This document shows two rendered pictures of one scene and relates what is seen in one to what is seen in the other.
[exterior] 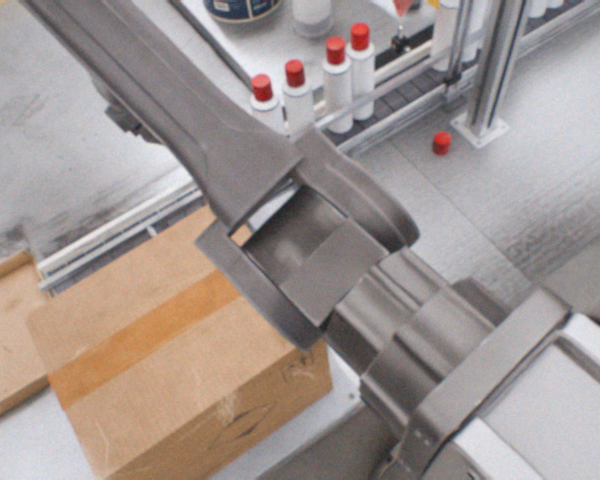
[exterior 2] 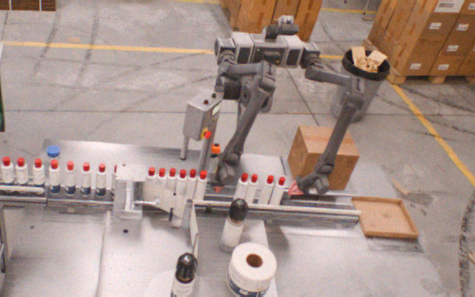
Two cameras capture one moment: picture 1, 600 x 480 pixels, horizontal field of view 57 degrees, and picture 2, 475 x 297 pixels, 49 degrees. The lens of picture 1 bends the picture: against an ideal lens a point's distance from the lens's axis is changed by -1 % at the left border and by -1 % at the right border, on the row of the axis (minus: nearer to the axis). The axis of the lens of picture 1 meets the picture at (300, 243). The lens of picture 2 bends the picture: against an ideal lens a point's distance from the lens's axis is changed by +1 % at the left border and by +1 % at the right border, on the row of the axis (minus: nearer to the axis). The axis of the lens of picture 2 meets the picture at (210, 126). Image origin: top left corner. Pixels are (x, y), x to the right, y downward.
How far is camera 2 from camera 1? 2.93 m
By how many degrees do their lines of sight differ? 82
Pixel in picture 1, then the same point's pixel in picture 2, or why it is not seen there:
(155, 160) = (312, 242)
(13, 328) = (372, 219)
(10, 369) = (373, 209)
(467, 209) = not seen: hidden behind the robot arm
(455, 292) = (312, 56)
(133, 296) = not seen: hidden behind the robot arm
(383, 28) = (204, 225)
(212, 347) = (321, 132)
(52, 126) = (354, 284)
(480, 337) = (312, 54)
